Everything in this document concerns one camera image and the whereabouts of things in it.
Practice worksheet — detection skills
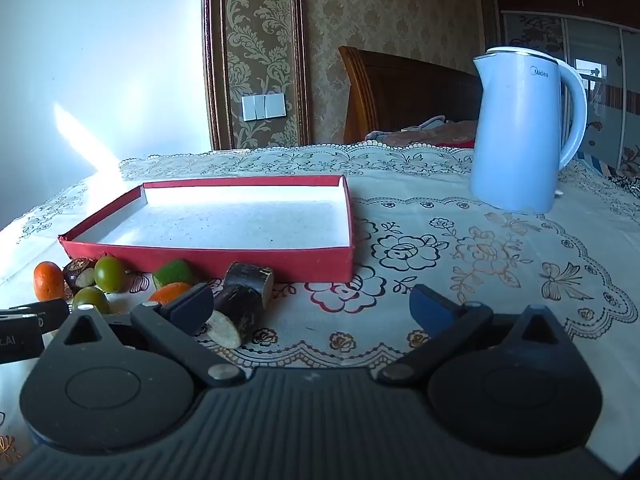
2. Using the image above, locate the mandarin orange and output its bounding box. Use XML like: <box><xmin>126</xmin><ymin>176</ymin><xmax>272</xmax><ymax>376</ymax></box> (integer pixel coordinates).
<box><xmin>148</xmin><ymin>282</ymin><xmax>193</xmax><ymax>306</ymax></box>
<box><xmin>33</xmin><ymin>261</ymin><xmax>66</xmax><ymax>302</ymax></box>

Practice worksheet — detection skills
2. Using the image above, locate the wooden wall panel frame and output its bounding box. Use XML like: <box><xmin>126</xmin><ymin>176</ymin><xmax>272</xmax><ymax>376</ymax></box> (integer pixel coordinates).
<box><xmin>201</xmin><ymin>0</ymin><xmax>311</xmax><ymax>151</ymax></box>

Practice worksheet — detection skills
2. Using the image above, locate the dark water chestnut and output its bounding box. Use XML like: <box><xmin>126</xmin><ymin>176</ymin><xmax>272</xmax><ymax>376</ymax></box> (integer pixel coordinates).
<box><xmin>62</xmin><ymin>257</ymin><xmax>97</xmax><ymax>295</ymax></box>

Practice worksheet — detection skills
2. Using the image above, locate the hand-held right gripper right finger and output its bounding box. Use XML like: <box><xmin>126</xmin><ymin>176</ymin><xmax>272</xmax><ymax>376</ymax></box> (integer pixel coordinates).
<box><xmin>376</xmin><ymin>284</ymin><xmax>569</xmax><ymax>389</ymax></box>

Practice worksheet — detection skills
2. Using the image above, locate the white wall light switch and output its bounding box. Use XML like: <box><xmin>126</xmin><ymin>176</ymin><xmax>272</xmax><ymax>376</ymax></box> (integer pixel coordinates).
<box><xmin>241</xmin><ymin>92</ymin><xmax>288</xmax><ymax>122</ymax></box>

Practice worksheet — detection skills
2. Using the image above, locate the pink blanket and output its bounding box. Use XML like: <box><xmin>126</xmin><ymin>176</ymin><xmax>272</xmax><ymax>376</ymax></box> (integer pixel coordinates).
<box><xmin>365</xmin><ymin>120</ymin><xmax>476</xmax><ymax>150</ymax></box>

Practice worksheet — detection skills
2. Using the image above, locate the red shallow cardboard box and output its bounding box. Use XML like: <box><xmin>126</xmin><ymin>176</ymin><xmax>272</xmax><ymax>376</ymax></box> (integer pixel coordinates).
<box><xmin>57</xmin><ymin>175</ymin><xmax>357</xmax><ymax>285</ymax></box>

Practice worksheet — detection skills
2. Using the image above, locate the green cucumber piece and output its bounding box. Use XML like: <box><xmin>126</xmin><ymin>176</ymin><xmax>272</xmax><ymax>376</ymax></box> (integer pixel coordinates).
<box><xmin>152</xmin><ymin>259</ymin><xmax>197</xmax><ymax>291</ymax></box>

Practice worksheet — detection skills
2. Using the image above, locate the wardrobe with sliding doors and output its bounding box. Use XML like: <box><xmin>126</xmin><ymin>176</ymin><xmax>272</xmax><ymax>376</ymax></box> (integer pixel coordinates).
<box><xmin>487</xmin><ymin>0</ymin><xmax>640</xmax><ymax>176</ymax></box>

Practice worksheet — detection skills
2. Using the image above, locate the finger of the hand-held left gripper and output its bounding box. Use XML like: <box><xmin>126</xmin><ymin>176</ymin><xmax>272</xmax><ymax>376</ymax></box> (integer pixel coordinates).
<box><xmin>0</xmin><ymin>299</ymin><xmax>71</xmax><ymax>333</ymax></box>
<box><xmin>0</xmin><ymin>316</ymin><xmax>47</xmax><ymax>363</ymax></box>

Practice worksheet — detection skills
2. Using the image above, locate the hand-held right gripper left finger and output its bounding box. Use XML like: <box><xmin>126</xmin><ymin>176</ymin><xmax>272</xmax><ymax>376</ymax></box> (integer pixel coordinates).
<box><xmin>59</xmin><ymin>282</ymin><xmax>247</xmax><ymax>389</ymax></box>

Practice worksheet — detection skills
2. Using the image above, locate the dark sugarcane piece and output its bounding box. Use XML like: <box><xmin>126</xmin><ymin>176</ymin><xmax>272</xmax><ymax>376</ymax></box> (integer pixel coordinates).
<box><xmin>223</xmin><ymin>261</ymin><xmax>275</xmax><ymax>309</ymax></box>
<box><xmin>204</xmin><ymin>285</ymin><xmax>266</xmax><ymax>350</ymax></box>

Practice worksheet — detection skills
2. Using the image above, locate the green tomato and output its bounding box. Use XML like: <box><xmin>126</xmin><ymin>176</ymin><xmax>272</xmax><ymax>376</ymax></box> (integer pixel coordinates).
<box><xmin>95</xmin><ymin>256</ymin><xmax>127</xmax><ymax>292</ymax></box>

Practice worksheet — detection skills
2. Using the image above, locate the light blue electric kettle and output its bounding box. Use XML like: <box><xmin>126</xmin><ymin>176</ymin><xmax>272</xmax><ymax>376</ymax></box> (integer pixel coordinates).
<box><xmin>470</xmin><ymin>46</ymin><xmax>589</xmax><ymax>215</ymax></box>

